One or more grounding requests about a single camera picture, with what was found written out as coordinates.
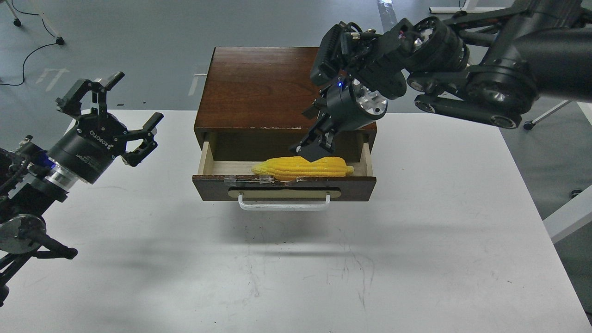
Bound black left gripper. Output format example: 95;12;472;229
326;79;388;132

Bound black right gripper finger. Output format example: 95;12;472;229
311;120;339;162
290;105;330;154

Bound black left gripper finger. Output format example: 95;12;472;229
56;72;125;125
121;112;164;167

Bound yellow corn cob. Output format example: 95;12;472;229
250;156;355;181

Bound wooden drawer with white handle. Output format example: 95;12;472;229
192;141;376;211

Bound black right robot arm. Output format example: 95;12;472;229
290;0;592;161

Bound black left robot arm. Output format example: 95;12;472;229
1;72;378;301

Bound white stand leg with castors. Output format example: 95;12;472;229
0;0;65;46

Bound dark wooden cabinet box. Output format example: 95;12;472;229
194;47;377;149

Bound white table leg base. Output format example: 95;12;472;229
428;0;478;14

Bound black floor cable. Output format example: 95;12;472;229
0;0;65;87

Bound white desk frame right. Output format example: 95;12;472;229
523;102;592;244

